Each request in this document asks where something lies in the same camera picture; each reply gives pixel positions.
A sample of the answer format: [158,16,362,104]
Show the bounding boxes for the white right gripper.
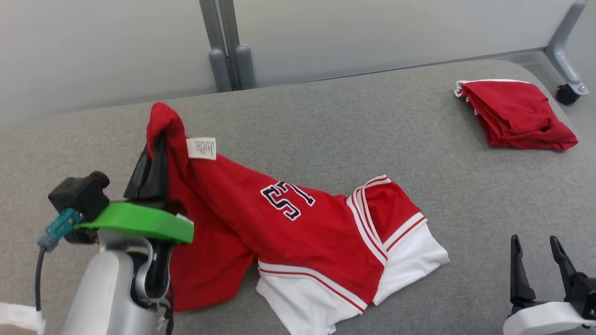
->
[502,234,596,335]

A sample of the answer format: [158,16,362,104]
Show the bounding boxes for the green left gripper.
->
[76,132,195,246]

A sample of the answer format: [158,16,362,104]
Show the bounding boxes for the red shorts with number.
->
[146,102,450,335]

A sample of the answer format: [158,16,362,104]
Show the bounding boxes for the red shorts with white stripes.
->
[454,79,579,152]

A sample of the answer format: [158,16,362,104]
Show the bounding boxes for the black caster wheel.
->
[556,84,581,106]

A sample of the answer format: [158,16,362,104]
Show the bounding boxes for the grey partition foot leg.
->
[544,0,590,96]

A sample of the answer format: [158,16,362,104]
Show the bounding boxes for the black cable with teal connector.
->
[34,208,82,313]

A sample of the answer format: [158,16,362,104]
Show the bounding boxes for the thin black arm cables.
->
[157,281,176,335]

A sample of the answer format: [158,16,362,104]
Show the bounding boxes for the white cable label tag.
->
[0,301,46,335]

